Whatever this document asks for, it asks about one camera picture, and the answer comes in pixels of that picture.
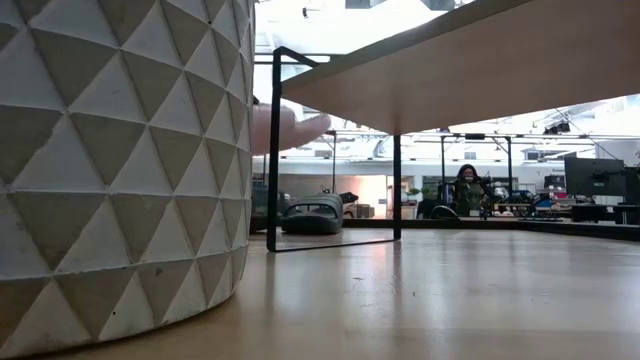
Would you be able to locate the pink slide sandal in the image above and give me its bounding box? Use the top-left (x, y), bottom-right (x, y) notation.
top-left (251, 103), bottom-right (332, 156)

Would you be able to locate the wooden shelf with black legs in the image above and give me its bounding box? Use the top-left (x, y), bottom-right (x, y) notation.
top-left (266, 0), bottom-right (640, 254)

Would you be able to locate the cardboard box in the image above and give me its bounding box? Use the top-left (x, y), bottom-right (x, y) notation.
top-left (344, 202), bottom-right (376, 220)

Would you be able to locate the black office chair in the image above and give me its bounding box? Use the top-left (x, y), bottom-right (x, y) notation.
top-left (417, 198), bottom-right (461, 220)

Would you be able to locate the person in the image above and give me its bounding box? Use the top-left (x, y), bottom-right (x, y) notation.
top-left (452, 163), bottom-right (489, 217)

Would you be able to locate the succulent plant in white pot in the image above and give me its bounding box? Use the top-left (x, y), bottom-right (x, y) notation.
top-left (0, 0), bottom-right (257, 359)

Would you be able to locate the black computer monitor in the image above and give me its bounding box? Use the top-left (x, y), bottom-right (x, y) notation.
top-left (563, 157), bottom-right (626, 198)

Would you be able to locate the black background desk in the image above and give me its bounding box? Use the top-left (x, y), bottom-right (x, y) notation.
top-left (569, 202), bottom-right (640, 226)

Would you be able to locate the black background metal frame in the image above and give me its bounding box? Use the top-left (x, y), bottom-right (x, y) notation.
top-left (259, 128), bottom-right (514, 221)

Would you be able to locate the black aluminium table frame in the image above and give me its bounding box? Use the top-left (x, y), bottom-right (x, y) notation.
top-left (249, 215), bottom-right (640, 242)

